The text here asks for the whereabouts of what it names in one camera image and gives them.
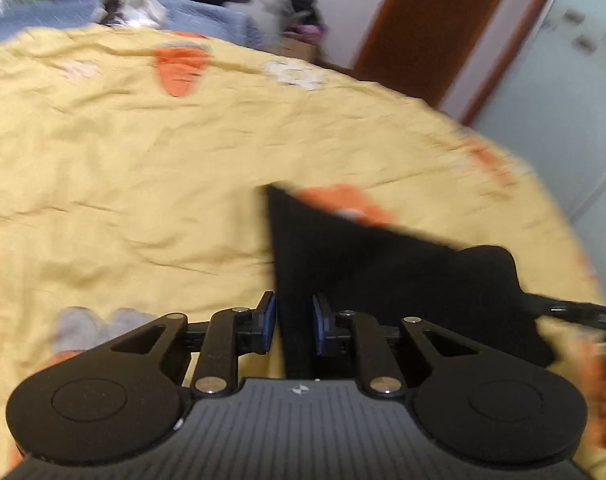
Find yellow printed bedsheet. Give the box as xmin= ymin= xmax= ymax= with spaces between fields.
xmin=0 ymin=25 xmax=606 ymax=480

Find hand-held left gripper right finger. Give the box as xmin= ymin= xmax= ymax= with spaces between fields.
xmin=310 ymin=292 xmax=488 ymax=401

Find brown wooden door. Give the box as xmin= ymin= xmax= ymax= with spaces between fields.
xmin=352 ymin=0 xmax=568 ymax=123

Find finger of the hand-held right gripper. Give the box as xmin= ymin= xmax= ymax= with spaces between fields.
xmin=525 ymin=292 xmax=606 ymax=343

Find grey plastic bag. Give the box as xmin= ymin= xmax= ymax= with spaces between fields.
xmin=222 ymin=0 xmax=296 ymax=48

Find pale wardrobe sliding door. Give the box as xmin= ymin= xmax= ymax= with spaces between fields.
xmin=460 ymin=0 xmax=606 ymax=233

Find purple bag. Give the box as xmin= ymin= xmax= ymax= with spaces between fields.
xmin=294 ymin=22 xmax=325 ymax=47

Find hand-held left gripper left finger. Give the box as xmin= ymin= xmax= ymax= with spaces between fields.
xmin=99 ymin=291 xmax=279 ymax=399

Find white crumpled cloth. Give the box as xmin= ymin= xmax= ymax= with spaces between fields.
xmin=99 ymin=0 xmax=168 ymax=30

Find black pants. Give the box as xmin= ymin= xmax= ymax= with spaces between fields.
xmin=262 ymin=182 xmax=558 ymax=382

